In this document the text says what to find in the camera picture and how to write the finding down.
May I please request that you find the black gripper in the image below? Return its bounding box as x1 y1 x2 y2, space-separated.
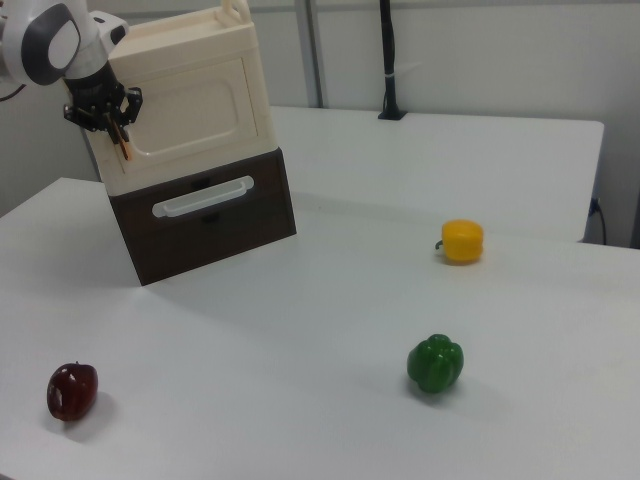
62 61 145 147

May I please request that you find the cream cabinet door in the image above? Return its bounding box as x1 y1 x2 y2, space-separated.
102 55 263 177

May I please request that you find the cream toy cabinet body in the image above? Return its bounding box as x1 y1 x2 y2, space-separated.
64 0 279 198

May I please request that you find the black pole with base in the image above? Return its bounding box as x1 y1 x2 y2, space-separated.
376 0 408 122

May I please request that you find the dark red apple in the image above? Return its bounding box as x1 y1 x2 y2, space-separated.
46 361 100 422

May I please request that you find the yellow bell pepper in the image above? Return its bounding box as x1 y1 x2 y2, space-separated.
433 218 486 265

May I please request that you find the green bell pepper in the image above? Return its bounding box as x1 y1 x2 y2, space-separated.
405 333 466 395

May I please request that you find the white drawer handle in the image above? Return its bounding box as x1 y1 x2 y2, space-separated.
151 175 257 220

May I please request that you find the cream cabinet carry handle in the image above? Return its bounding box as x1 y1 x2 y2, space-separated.
216 0 252 25

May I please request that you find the grey partition frame post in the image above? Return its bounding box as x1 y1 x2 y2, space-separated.
293 0 332 109

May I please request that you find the black wall plug cable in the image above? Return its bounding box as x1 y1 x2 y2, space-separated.
589 197 609 246

